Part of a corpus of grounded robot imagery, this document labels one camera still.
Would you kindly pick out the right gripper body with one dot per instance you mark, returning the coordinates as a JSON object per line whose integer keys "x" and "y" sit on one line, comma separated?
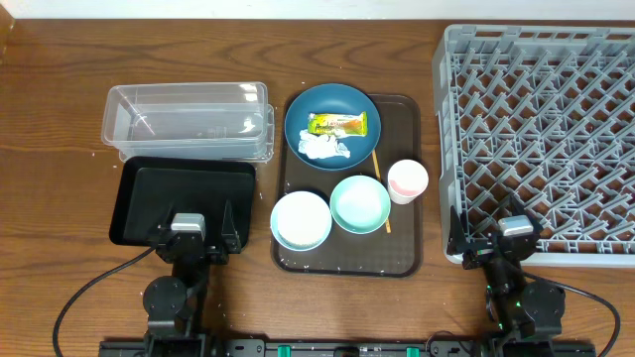
{"x": 480, "y": 257}

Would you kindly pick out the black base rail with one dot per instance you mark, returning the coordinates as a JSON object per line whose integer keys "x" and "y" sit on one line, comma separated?
{"x": 260, "y": 348}

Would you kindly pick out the white tissue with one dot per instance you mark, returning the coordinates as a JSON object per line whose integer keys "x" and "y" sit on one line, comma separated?
{"x": 317, "y": 147}

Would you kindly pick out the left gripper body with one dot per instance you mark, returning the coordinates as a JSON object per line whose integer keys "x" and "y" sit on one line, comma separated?
{"x": 214, "y": 258}

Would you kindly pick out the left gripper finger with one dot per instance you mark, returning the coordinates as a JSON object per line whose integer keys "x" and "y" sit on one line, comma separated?
{"x": 164, "y": 224}
{"x": 229, "y": 233}

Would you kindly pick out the pink cup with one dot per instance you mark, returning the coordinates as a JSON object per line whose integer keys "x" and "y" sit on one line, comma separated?
{"x": 407, "y": 179}

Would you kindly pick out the black plastic tray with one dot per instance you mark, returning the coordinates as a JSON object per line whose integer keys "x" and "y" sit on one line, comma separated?
{"x": 149, "y": 185}

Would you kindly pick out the dark blue plate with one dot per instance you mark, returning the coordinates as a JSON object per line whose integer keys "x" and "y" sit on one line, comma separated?
{"x": 333, "y": 98}

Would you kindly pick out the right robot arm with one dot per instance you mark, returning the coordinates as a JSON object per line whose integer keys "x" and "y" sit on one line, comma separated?
{"x": 529, "y": 314}

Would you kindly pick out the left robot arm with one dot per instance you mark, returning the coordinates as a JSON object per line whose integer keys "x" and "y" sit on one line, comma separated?
{"x": 175, "y": 303}

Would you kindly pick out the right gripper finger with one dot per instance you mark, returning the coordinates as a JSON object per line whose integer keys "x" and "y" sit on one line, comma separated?
{"x": 518, "y": 212}
{"x": 457, "y": 243}

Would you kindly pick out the brown serving tray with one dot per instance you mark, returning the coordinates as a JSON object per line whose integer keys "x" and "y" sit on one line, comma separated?
{"x": 394, "y": 253}

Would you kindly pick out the yellow snack wrapper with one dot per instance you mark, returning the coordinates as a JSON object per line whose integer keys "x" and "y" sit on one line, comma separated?
{"x": 338, "y": 125}

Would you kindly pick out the light blue bowl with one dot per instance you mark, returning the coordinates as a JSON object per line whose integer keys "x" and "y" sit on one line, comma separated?
{"x": 300, "y": 221}

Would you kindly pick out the mint green bowl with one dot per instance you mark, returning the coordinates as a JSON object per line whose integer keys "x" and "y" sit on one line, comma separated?
{"x": 360, "y": 204}

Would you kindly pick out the clear plastic bin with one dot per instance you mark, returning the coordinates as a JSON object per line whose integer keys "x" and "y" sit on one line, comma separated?
{"x": 231, "y": 121}

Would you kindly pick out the grey dishwasher rack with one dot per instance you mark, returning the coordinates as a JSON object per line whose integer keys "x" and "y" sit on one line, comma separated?
{"x": 545, "y": 115}

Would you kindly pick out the wooden chopstick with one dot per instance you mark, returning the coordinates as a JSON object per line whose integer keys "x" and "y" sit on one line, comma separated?
{"x": 378, "y": 176}

